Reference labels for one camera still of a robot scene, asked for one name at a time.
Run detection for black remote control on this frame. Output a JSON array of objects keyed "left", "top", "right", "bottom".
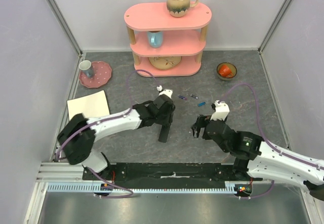
[{"left": 158, "top": 124, "right": 171, "bottom": 143}]

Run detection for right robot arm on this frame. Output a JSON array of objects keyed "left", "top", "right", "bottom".
[{"left": 191, "top": 115, "right": 323, "bottom": 201}]

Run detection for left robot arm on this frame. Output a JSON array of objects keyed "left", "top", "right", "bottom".
[{"left": 57, "top": 89, "right": 175, "bottom": 180}]

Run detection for beige floral plate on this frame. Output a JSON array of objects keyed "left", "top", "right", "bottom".
[{"left": 148, "top": 56, "right": 182, "bottom": 70}]

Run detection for orange cup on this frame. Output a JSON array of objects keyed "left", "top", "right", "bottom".
[{"left": 218, "top": 64, "right": 233, "bottom": 78}]

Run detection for brown patterned bowl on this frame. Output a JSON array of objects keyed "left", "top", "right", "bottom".
[{"left": 216, "top": 62, "right": 237, "bottom": 81}]

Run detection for pink three-tier shelf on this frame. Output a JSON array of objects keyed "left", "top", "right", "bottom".
[{"left": 124, "top": 3, "right": 212, "bottom": 77}]

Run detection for cream square plate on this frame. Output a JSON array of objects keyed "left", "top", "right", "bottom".
[{"left": 67, "top": 90, "right": 110, "bottom": 120}]

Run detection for pink dotted plate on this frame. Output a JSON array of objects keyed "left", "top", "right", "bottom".
[{"left": 78, "top": 61, "right": 112, "bottom": 89}]

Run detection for light blue mug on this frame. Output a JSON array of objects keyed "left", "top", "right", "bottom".
[{"left": 147, "top": 31, "right": 163, "bottom": 48}]

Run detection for grey white mug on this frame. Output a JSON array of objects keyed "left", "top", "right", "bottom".
[{"left": 78, "top": 60, "right": 95, "bottom": 78}]

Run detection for beige ceramic mug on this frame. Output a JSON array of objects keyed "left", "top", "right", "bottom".
[{"left": 166, "top": 0, "right": 199, "bottom": 18}]

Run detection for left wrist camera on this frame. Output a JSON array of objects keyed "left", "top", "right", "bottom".
[{"left": 156, "top": 85, "right": 173, "bottom": 99}]

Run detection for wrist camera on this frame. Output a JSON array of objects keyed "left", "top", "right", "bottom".
[
  {"left": 156, "top": 85, "right": 173, "bottom": 99},
  {"left": 210, "top": 100, "right": 230, "bottom": 121}
]

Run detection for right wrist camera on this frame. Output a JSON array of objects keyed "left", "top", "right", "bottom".
[{"left": 210, "top": 100, "right": 230, "bottom": 121}]

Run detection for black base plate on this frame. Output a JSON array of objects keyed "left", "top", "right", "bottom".
[{"left": 98, "top": 163, "right": 251, "bottom": 189}]

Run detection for white cable duct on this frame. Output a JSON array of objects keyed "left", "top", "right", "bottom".
[{"left": 47, "top": 182, "right": 248, "bottom": 194}]

